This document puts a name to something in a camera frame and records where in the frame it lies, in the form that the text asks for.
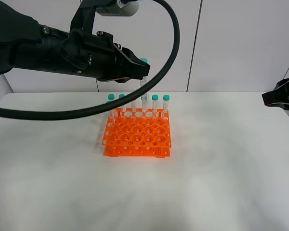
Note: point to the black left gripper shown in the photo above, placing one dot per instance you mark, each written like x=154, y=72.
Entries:
x=99, y=57

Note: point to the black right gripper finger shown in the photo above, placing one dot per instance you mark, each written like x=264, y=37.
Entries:
x=279, y=96

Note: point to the test tube with teal cap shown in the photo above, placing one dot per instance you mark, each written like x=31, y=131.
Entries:
x=166, y=99

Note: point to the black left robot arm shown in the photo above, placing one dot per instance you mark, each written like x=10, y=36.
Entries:
x=26, y=44

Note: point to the test tube second row left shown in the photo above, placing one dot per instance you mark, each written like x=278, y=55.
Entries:
x=112, y=114

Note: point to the orange test tube rack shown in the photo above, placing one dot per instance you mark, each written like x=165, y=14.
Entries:
x=137, y=134

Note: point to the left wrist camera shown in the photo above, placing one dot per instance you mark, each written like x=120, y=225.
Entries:
x=85, y=14

